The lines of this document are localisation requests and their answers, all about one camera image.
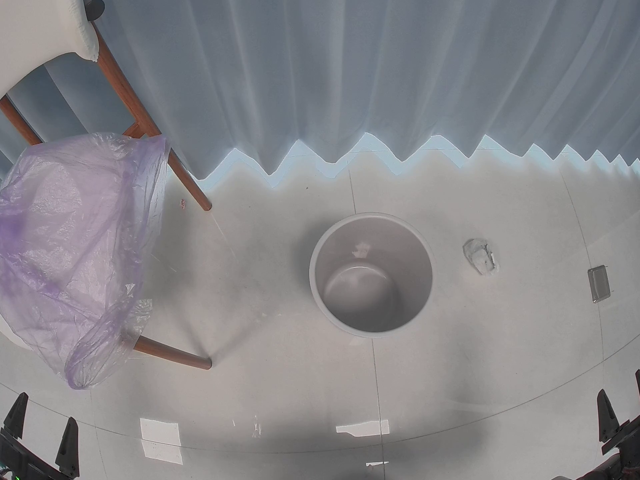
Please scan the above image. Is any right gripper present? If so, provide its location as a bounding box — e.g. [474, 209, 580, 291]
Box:
[575, 368, 640, 480]

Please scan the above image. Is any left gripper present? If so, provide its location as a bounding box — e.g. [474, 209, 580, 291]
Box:
[0, 392, 81, 480]

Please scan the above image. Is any purple plastic bag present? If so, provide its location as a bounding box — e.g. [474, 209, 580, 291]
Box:
[0, 133, 169, 391]

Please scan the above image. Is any white trash bin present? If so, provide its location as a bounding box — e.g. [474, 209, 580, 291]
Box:
[309, 212, 434, 338]

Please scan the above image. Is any crumpled white paper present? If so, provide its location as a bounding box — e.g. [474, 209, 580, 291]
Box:
[462, 238, 501, 276]

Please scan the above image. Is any white cushioned wooden chair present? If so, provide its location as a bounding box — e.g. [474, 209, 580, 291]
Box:
[0, 0, 213, 371]

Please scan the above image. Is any pale blue curtain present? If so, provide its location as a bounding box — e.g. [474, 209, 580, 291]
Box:
[0, 0, 640, 190]

